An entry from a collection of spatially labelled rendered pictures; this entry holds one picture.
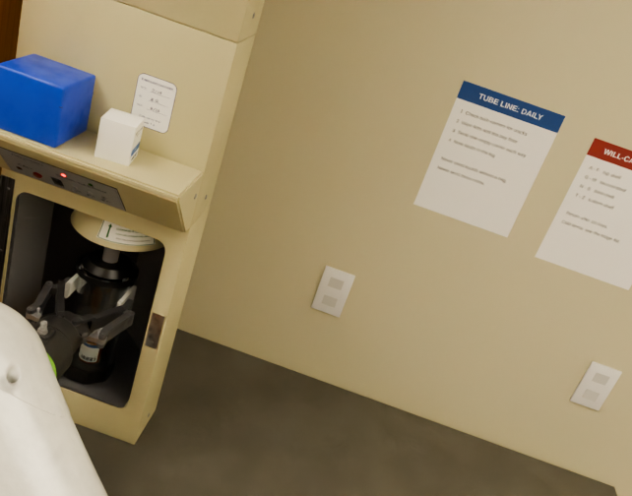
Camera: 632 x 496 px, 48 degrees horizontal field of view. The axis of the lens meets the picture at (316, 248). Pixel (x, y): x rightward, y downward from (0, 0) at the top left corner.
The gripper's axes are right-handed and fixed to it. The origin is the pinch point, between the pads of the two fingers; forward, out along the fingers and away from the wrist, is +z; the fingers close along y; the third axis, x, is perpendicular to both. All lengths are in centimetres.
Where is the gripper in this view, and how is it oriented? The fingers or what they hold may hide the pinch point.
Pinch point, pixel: (102, 288)
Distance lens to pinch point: 134.5
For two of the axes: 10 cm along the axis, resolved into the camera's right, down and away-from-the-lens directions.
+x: -3.0, 8.6, 4.2
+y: -9.4, -3.4, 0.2
